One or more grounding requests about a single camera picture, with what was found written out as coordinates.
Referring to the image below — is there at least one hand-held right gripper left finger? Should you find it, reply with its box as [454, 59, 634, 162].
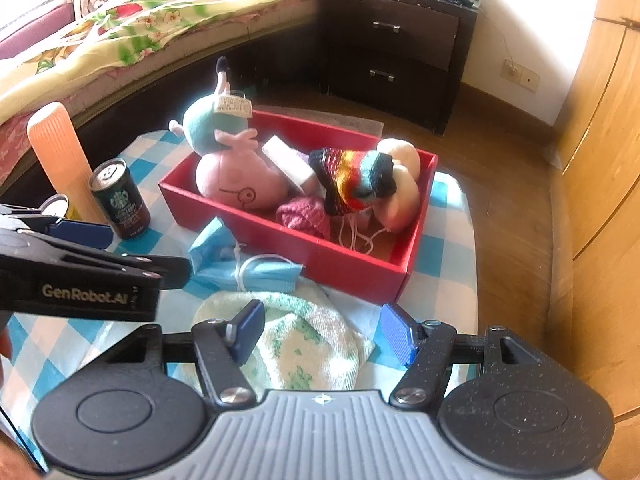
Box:
[102, 299, 266, 409]

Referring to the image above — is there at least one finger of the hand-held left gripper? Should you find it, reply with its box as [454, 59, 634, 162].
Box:
[60, 245, 192, 292]
[0, 203, 115, 252]

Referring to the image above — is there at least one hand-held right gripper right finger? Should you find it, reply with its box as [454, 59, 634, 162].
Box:
[380, 302, 544, 410]

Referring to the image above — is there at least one blue face mask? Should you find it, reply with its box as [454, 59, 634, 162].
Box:
[189, 216, 241, 273]
[197, 254, 305, 293]

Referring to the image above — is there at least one green and white towel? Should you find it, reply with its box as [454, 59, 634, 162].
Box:
[192, 280, 376, 392]

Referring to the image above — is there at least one red cardboard box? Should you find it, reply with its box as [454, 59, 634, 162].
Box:
[158, 110, 440, 306]

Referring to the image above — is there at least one pink pig plush toy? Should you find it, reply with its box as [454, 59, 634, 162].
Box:
[168, 56, 291, 212]

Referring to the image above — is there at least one pink knit hat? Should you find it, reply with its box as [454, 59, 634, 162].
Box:
[276, 195, 333, 241]

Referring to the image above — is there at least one white rabbit plush toy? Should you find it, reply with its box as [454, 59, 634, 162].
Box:
[375, 137, 422, 233]

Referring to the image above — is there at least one dark green coffee can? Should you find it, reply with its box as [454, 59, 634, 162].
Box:
[89, 158, 152, 240]

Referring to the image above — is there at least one orange ribbed bottle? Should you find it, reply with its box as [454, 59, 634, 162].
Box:
[26, 102, 108, 226]

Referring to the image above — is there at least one blue checkered tablecloth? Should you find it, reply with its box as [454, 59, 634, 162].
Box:
[0, 127, 476, 461]

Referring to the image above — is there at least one white foam block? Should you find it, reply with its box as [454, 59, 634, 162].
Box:
[261, 134, 317, 195]

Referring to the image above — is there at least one bed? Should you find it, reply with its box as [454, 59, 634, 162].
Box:
[0, 0, 361, 196]

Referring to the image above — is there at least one grey floor rug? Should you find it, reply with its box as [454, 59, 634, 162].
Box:
[252, 104, 385, 137]

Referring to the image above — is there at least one floral blanket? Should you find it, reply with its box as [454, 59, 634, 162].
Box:
[0, 0, 351, 121]

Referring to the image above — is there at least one wooden wardrobe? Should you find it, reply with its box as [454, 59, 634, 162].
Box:
[547, 0, 640, 426]

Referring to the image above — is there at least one dark wooden nightstand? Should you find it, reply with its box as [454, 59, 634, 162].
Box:
[320, 0, 483, 136]

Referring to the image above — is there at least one wall outlet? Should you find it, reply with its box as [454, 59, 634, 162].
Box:
[501, 58, 541, 92]

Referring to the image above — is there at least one thin power cable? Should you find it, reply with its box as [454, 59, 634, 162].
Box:
[472, 7, 516, 68]

